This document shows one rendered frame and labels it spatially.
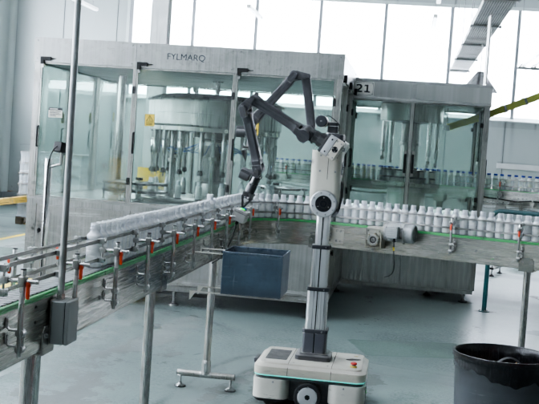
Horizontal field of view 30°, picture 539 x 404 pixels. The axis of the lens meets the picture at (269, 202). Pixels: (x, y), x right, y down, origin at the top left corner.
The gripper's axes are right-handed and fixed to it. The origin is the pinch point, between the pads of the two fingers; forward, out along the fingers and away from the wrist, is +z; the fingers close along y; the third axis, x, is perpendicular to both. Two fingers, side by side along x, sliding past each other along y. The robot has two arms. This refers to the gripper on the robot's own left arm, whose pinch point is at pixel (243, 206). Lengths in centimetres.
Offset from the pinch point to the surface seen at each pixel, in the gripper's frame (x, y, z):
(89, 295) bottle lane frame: -4, 251, 22
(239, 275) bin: 24, 87, 22
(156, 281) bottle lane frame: -2, 154, 29
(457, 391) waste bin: 140, 136, 19
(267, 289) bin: 40, 87, 23
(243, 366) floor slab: 35, -79, 108
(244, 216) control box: 3.5, 4.3, 4.3
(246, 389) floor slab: 46, -17, 104
